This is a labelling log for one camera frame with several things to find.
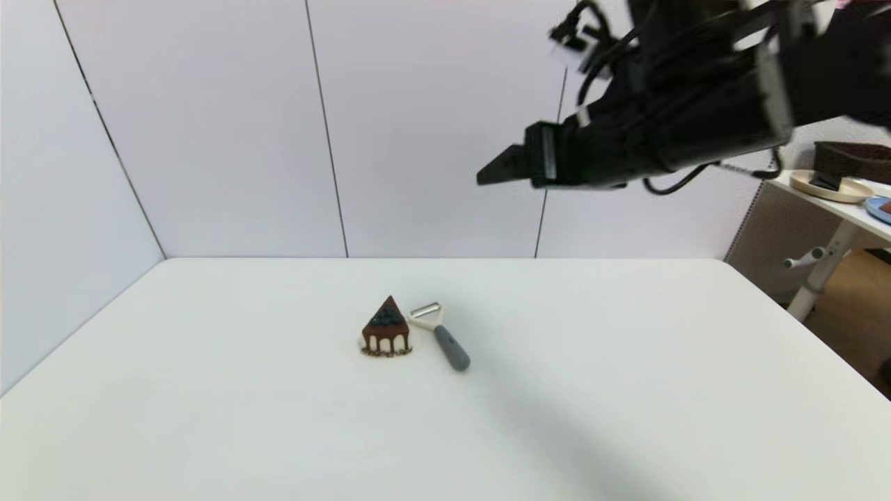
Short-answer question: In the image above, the grey handled white peeler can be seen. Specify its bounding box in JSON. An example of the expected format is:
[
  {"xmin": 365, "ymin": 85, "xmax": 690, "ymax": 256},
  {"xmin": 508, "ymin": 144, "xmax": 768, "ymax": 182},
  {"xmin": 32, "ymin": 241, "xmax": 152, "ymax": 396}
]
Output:
[{"xmin": 407, "ymin": 302, "xmax": 471, "ymax": 372}]

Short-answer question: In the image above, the white desk with perforated panel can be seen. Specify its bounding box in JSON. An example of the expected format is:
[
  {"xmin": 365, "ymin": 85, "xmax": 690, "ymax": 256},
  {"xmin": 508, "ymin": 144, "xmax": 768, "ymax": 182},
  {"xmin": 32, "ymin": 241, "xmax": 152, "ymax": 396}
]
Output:
[{"xmin": 724, "ymin": 170, "xmax": 891, "ymax": 322}]

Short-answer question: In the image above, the chocolate cake slice with blueberries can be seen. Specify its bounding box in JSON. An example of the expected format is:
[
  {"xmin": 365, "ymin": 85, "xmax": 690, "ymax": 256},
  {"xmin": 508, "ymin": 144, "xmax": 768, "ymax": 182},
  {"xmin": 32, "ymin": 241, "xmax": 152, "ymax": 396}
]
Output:
[{"xmin": 360, "ymin": 296, "xmax": 413, "ymax": 358}]

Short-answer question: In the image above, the beige round plate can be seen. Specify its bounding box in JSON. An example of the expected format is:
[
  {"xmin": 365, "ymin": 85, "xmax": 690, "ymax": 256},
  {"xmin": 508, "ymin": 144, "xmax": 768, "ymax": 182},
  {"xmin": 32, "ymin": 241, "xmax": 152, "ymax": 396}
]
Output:
[{"xmin": 789, "ymin": 169, "xmax": 876, "ymax": 205}]

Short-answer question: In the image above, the dark woven basket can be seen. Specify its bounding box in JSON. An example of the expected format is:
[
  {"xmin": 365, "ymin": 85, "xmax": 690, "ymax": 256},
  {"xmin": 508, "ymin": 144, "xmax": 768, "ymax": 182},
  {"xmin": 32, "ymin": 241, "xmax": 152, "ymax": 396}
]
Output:
[{"xmin": 813, "ymin": 141, "xmax": 891, "ymax": 186}]

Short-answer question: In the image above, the black looping arm cable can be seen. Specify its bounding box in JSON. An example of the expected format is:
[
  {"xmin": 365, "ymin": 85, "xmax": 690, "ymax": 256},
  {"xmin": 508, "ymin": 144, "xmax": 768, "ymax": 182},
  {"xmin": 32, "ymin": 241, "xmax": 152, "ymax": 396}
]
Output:
[{"xmin": 642, "ymin": 150, "xmax": 784, "ymax": 197}]

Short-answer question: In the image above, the black cable with white tags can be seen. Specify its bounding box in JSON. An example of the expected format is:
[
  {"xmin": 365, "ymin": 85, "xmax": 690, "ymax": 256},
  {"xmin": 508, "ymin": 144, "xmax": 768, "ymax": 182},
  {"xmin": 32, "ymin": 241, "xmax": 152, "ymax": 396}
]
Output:
[{"xmin": 549, "ymin": 0, "xmax": 631, "ymax": 127}]

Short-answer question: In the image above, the white stand frame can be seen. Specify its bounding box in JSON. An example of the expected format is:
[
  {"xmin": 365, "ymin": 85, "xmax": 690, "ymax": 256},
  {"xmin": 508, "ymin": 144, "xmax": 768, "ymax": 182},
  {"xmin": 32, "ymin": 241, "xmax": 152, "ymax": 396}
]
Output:
[{"xmin": 782, "ymin": 247, "xmax": 833, "ymax": 271}]

